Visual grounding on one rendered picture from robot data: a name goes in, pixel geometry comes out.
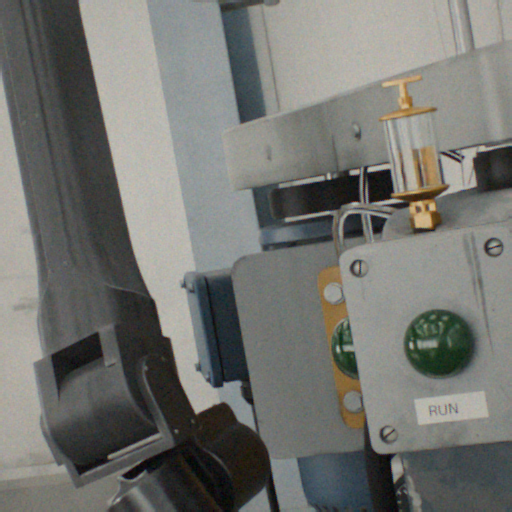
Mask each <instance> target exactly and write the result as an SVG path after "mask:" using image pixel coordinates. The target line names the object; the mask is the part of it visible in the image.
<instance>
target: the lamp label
mask: <svg viewBox="0 0 512 512"><path fill-rule="evenodd" d="M414 404H416V410H417V417H418V423H419V425H423V424H432V423H442V422H451V421H460V419H464V420H469V418H478V417H488V411H487V404H486V398H485V391H480V392H472V393H463V394H454V395H445V396H436V397H428V398H419V400H414Z"/></svg>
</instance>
